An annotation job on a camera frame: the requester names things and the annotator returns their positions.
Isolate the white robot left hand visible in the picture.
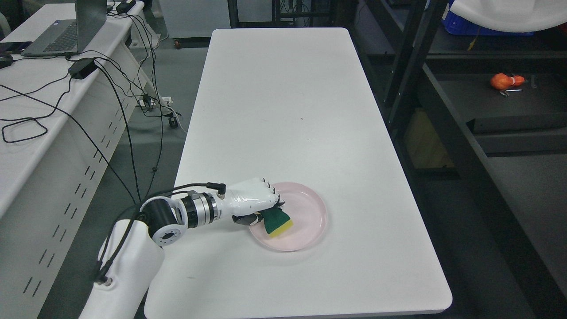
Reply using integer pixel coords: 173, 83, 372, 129
214, 177, 285, 226

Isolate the green yellow sponge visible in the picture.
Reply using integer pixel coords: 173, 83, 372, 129
259, 207, 294, 238

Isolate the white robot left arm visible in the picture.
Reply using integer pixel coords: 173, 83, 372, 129
80, 191, 225, 319

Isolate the black metal shelf rack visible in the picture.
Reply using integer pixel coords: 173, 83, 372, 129
352, 0, 567, 319

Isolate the pink round plate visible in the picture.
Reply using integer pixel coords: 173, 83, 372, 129
249, 182, 327, 252

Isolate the white long table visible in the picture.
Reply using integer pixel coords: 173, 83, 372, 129
144, 28, 453, 319

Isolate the white power strip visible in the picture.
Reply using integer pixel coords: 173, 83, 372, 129
137, 96, 173, 110

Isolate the white side desk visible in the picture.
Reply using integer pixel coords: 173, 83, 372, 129
1, 3, 151, 319

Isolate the black power adapter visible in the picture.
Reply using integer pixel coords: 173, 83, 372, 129
68, 57, 98, 80

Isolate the grey laptop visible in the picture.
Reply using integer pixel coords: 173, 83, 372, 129
21, 0, 107, 57

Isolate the blue plastic crate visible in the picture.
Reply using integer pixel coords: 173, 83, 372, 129
442, 0, 535, 37

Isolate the black computer mouse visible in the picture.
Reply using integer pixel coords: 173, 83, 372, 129
0, 53, 14, 69

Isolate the white curved cover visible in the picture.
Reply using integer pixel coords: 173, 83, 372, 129
450, 0, 567, 33

